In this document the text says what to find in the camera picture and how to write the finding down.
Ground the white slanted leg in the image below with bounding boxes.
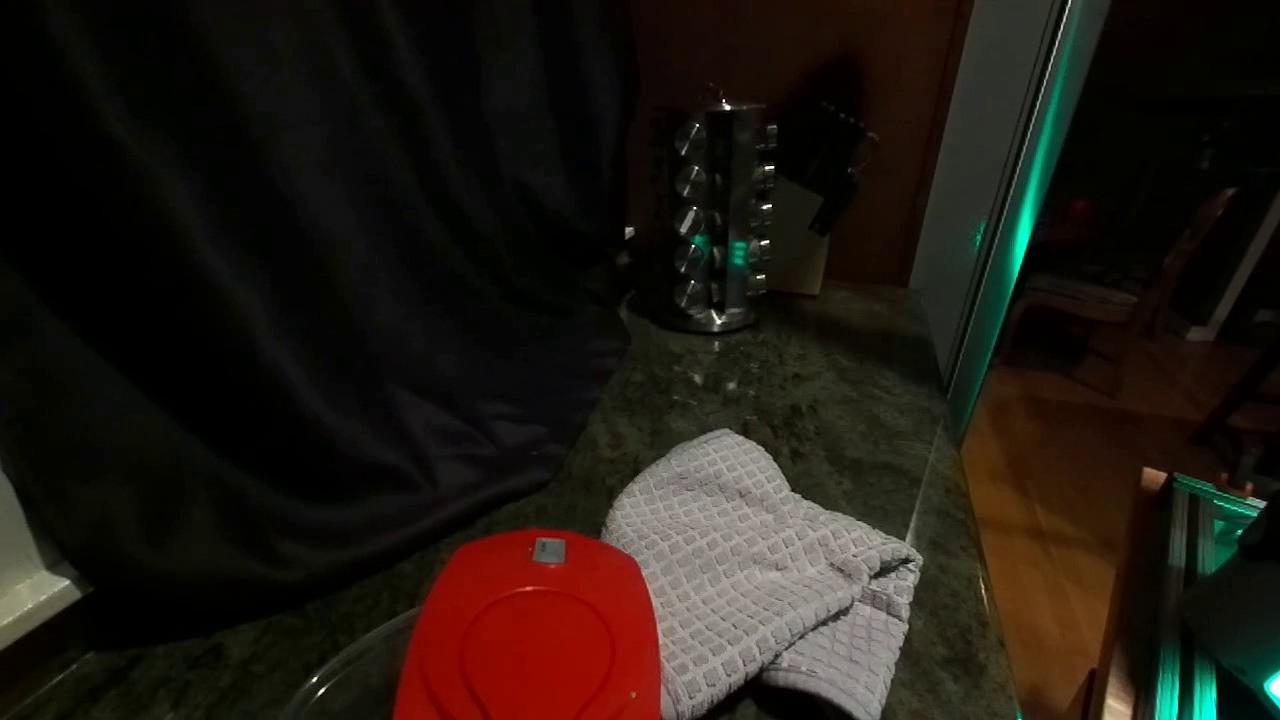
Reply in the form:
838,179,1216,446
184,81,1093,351
1183,193,1280,346

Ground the clear glass bowl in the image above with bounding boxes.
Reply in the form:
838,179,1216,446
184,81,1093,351
275,603,433,720

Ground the white panel edge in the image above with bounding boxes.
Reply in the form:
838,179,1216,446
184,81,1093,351
0,457,93,652

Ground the wooden knife block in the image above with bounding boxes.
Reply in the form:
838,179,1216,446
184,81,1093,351
769,173,834,299

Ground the black curtain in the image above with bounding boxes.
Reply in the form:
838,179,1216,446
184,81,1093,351
0,0,638,647

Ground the wooden base board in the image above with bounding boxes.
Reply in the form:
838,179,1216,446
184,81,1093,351
1087,463,1174,720

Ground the grey checkered towel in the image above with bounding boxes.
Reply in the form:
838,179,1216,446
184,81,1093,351
596,422,927,720

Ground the red plastic lid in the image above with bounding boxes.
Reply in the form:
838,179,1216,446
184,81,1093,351
393,525,666,720

